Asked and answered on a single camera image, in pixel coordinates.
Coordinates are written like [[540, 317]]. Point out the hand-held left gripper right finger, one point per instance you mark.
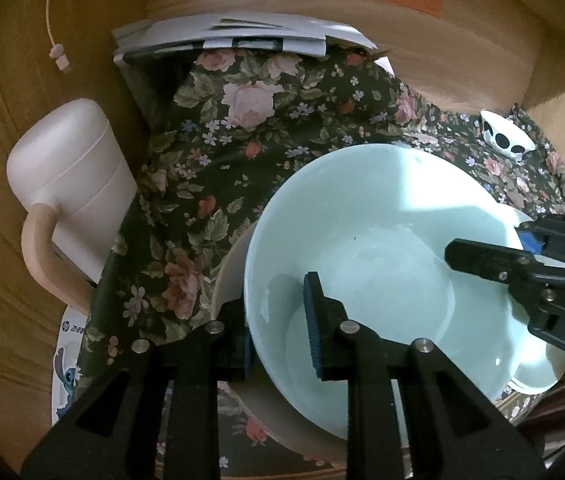
[[312, 325]]

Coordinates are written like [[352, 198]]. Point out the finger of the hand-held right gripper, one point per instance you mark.
[[487, 260], [557, 240]]

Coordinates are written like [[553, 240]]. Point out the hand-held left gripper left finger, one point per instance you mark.
[[232, 340]]

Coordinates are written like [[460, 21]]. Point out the mint green plate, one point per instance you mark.
[[517, 217]]

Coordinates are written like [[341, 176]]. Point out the mint green bowl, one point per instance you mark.
[[387, 220]]

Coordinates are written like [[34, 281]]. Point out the white black-dotted bowl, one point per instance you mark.
[[505, 135]]

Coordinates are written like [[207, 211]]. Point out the blue cartoon printed mat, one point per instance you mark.
[[67, 370]]

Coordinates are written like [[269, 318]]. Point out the dark floral tablecloth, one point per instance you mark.
[[222, 160]]

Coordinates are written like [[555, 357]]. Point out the white paper sheet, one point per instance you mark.
[[385, 62]]

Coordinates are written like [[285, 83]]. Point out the white lidded jug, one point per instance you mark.
[[77, 160]]

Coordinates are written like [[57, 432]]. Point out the grey box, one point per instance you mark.
[[137, 85]]

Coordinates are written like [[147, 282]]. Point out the stack of white papers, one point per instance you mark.
[[212, 35]]

